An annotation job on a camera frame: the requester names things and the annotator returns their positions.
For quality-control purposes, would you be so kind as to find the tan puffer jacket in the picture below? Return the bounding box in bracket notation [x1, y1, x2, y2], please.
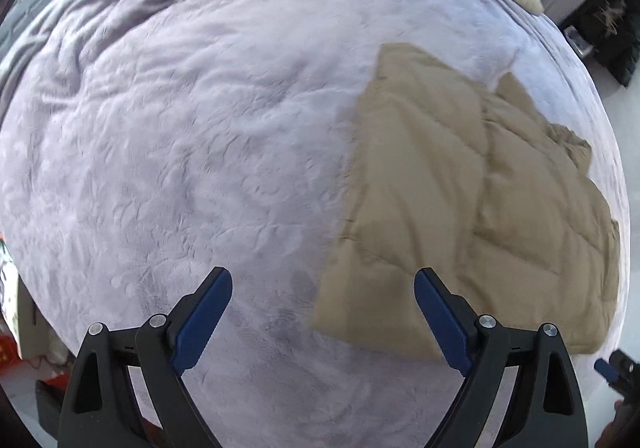
[311, 43, 620, 360]

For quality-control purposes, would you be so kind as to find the black clothes pile with hangers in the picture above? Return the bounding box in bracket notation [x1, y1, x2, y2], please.
[561, 0, 639, 88]

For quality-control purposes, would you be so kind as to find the right hand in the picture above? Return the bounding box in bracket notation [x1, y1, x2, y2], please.
[594, 400, 640, 448]

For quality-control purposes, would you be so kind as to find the lavender plush bed blanket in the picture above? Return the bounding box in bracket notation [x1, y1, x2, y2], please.
[1, 0, 630, 447]

